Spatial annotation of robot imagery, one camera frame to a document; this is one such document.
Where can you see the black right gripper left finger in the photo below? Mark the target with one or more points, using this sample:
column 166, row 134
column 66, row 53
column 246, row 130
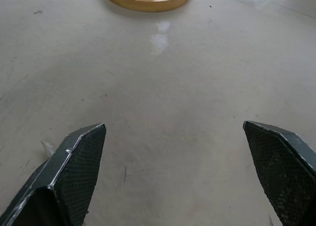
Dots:
column 71, row 176

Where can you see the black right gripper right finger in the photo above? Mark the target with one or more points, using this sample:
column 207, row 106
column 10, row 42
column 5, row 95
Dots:
column 284, row 176

